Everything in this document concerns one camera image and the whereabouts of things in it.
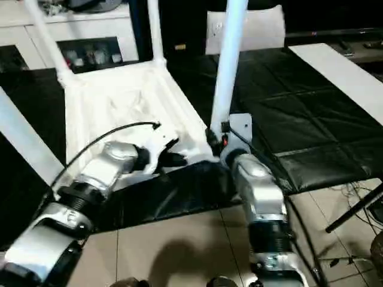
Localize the white plastic table top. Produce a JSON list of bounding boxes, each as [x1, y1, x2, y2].
[[57, 58, 221, 193]]

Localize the white plastic table leg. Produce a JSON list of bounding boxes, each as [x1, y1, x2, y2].
[[25, 0, 78, 87], [0, 87, 65, 187], [209, 0, 250, 139], [147, 0, 168, 68]]

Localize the white plastic bag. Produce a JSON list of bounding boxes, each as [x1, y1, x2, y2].
[[205, 5, 287, 56]]

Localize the black cabinet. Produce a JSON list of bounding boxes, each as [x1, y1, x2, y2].
[[135, 0, 383, 60]]

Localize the black robot left foot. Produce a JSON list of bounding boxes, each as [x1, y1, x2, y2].
[[111, 278, 149, 287]]

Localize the black robot foot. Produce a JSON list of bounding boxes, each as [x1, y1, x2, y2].
[[206, 276, 240, 287], [111, 278, 149, 287]]

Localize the black robot right foot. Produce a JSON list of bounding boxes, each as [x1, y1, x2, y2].
[[206, 276, 240, 287]]

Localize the white side table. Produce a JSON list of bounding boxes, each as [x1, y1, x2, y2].
[[288, 43, 383, 126]]

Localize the black work table foot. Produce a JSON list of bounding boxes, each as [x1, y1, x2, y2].
[[324, 182, 383, 234]]

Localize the black bar with red mark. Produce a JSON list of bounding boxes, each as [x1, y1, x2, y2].
[[284, 27, 383, 42]]

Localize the white cabinet with glass doors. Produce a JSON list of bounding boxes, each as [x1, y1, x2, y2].
[[0, 0, 139, 72]]

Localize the black rice cooker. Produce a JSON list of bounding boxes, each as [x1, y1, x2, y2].
[[69, 0, 125, 14]]

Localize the dark tangled clutter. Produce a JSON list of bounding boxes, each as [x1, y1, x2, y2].
[[37, 0, 71, 16]]

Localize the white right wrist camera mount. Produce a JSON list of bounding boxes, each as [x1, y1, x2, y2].
[[223, 112, 253, 157]]

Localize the tangled floor cables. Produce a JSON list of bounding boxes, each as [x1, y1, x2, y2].
[[328, 179, 383, 270]]

